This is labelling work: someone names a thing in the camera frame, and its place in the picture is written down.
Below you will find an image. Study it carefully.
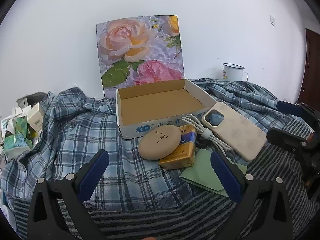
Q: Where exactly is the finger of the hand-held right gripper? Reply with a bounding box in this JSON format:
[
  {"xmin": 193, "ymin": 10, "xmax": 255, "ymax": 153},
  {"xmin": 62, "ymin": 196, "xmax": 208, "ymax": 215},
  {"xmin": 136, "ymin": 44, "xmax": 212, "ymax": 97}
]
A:
[
  {"xmin": 266, "ymin": 127, "xmax": 309, "ymax": 155},
  {"xmin": 277, "ymin": 101, "xmax": 313, "ymax": 117}
]

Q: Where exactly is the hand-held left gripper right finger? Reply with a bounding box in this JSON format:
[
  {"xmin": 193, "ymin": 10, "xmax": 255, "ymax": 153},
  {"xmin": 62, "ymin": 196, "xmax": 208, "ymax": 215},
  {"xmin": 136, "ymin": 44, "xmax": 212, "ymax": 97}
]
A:
[{"xmin": 210, "ymin": 150, "xmax": 293, "ymax": 240}]

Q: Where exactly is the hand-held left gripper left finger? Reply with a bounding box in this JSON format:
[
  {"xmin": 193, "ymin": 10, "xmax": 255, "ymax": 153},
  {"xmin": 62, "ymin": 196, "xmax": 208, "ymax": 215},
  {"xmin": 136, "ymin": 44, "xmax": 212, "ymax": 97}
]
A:
[{"xmin": 27, "ymin": 149, "xmax": 110, "ymax": 240}]

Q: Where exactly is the green snap pouch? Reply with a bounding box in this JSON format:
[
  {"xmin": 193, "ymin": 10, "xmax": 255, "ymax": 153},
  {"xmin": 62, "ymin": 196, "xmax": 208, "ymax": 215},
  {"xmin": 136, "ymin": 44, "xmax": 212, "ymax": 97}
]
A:
[{"xmin": 179, "ymin": 148, "xmax": 248, "ymax": 197}]

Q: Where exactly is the beige phone case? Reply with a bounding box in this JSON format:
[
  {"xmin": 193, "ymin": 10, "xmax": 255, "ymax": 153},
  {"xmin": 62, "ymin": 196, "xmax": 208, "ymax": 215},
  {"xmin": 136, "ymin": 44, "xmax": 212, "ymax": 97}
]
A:
[{"xmin": 201, "ymin": 102, "xmax": 267, "ymax": 161}]

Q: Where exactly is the gold blue cigarette pack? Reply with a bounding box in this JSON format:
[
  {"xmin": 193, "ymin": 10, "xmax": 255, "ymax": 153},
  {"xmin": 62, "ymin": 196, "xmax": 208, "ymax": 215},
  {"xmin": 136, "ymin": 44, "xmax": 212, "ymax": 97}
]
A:
[{"xmin": 158, "ymin": 125, "xmax": 197, "ymax": 170}]

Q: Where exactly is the white charging cable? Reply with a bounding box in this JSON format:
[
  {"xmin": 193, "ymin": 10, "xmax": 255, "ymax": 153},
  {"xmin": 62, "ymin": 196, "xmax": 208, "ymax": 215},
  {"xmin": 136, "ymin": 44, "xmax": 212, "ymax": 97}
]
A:
[{"xmin": 181, "ymin": 113, "xmax": 233, "ymax": 152}]

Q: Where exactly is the beige round disc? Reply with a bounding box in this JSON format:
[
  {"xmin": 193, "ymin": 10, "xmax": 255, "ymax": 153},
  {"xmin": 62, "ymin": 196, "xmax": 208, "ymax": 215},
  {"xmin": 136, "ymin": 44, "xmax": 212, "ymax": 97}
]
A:
[{"xmin": 138, "ymin": 125, "xmax": 182, "ymax": 160}]

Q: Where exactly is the cardboard box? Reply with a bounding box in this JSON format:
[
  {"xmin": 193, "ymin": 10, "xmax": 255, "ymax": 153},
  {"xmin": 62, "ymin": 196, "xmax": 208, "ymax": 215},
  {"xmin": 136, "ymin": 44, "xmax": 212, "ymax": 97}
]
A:
[{"xmin": 116, "ymin": 79, "xmax": 218, "ymax": 140}]

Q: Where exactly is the brown door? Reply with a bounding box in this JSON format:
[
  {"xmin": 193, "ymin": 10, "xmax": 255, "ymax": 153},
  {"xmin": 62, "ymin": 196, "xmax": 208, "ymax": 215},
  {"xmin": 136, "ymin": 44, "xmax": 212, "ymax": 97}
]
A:
[{"xmin": 297, "ymin": 28, "xmax": 320, "ymax": 105}]

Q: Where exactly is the blue plaid shirt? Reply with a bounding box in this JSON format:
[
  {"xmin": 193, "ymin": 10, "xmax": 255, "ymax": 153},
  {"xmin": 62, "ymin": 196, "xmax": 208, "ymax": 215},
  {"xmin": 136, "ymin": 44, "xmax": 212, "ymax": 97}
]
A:
[{"xmin": 0, "ymin": 78, "xmax": 315, "ymax": 210}]

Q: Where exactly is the white enamel mug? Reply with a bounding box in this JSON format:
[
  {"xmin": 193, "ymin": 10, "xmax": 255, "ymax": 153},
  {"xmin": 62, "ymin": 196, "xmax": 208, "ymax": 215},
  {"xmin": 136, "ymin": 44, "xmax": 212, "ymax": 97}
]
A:
[{"xmin": 222, "ymin": 63, "xmax": 249, "ymax": 82}]

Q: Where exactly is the grey striped blanket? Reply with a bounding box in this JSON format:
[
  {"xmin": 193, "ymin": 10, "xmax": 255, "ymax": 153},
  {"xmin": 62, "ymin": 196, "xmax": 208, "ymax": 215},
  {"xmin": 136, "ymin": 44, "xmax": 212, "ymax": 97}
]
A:
[{"xmin": 12, "ymin": 115, "xmax": 320, "ymax": 240}]

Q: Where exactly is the small cream carton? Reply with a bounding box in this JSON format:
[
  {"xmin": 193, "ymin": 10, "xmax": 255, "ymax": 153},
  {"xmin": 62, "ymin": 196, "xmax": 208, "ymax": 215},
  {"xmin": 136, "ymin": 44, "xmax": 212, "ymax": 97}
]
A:
[{"xmin": 27, "ymin": 102, "xmax": 45, "ymax": 133}]

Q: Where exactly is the green patterned tissue pack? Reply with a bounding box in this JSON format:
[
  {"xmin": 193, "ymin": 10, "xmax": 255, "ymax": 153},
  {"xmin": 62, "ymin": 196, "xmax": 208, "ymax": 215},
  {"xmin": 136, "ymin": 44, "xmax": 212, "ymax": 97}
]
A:
[{"xmin": 4, "ymin": 116, "xmax": 34, "ymax": 159}]

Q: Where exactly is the grey bag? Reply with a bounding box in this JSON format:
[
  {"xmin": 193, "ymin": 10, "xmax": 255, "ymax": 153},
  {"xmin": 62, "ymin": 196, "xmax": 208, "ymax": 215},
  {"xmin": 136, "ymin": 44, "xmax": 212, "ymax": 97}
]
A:
[{"xmin": 16, "ymin": 92, "xmax": 50, "ymax": 108}]

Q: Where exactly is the floral print board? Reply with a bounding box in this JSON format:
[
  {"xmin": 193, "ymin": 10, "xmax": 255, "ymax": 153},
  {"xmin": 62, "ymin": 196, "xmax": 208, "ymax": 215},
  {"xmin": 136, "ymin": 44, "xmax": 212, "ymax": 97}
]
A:
[{"xmin": 96, "ymin": 15, "xmax": 186, "ymax": 98}]

